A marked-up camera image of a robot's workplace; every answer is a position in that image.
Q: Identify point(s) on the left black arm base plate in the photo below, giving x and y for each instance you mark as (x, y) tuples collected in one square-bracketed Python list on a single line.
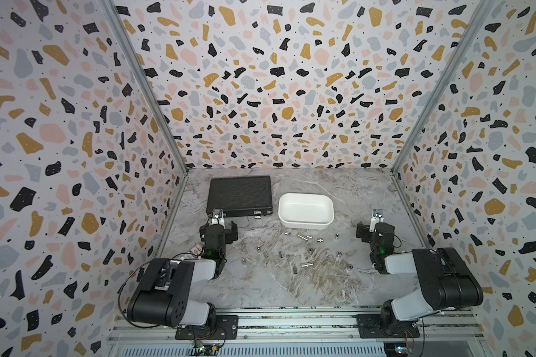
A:
[(221, 327)]

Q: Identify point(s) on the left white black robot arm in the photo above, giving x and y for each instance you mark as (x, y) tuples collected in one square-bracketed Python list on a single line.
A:
[(162, 295)]

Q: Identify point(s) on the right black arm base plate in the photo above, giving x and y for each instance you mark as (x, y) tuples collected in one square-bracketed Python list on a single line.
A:
[(375, 326)]

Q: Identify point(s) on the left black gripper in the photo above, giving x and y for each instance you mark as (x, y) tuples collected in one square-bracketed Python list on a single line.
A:
[(229, 234)]

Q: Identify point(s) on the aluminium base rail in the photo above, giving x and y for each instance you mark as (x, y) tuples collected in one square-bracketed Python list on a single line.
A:
[(305, 331)]

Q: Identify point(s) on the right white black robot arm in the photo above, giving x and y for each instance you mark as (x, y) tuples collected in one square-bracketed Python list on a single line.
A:
[(444, 283)]

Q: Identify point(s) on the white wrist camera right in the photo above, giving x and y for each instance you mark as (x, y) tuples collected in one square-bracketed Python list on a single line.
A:
[(377, 217)]

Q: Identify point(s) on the black tool case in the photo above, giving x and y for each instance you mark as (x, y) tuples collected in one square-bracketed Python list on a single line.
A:
[(244, 196)]

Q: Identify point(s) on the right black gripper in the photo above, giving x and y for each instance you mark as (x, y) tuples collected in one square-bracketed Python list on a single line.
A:
[(365, 231)]

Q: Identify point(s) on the white plastic storage box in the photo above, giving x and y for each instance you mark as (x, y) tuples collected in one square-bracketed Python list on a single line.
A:
[(306, 211)]

